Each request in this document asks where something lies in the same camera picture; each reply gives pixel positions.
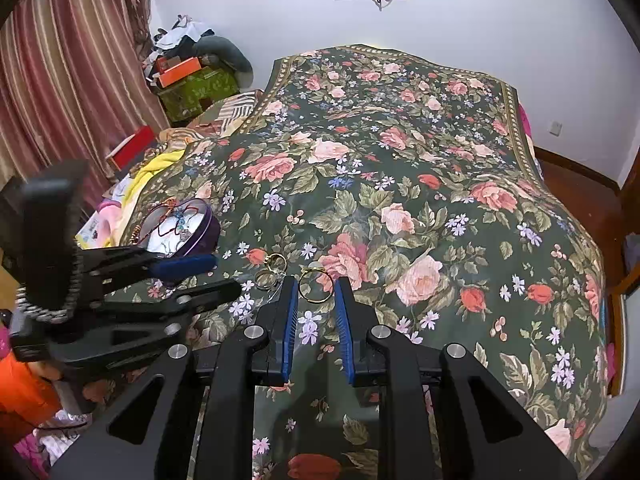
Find striped orange quilt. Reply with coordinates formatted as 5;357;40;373
159;91;264;157

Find red and grey box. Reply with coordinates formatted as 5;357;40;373
105;125;156;171

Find illustrated paper sheet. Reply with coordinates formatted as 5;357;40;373
75;210;117;252

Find pile of clothes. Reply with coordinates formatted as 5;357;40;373
142;15;217;61

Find wooden bed frame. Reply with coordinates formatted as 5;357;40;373
606;232;640;397

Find purple heart-shaped tin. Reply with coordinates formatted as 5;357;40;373
134;198;221;261

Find gold bangle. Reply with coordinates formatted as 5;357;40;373
299;268;335;304

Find orange box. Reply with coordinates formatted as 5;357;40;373
154;57;204;87

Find red cord bracelet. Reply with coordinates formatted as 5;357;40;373
149;200;202;239

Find floral bed blanket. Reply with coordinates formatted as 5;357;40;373
117;44;617;480

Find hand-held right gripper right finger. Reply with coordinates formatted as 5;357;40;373
333;277;579;480

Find striped red curtain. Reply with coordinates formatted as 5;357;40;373
0;0;172;211

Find silver metal chain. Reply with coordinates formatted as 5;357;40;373
15;252;84;326

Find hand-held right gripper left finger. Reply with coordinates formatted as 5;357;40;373
50;275;301;480

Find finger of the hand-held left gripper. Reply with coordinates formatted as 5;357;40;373
60;280;244;369
75;247;220;293

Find green patterned box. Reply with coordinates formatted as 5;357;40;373
157;66;239;124

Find blue stone jewelry piece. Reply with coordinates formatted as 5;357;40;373
172;212;197;242

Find yellow cloth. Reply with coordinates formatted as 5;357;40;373
122;149;187;211

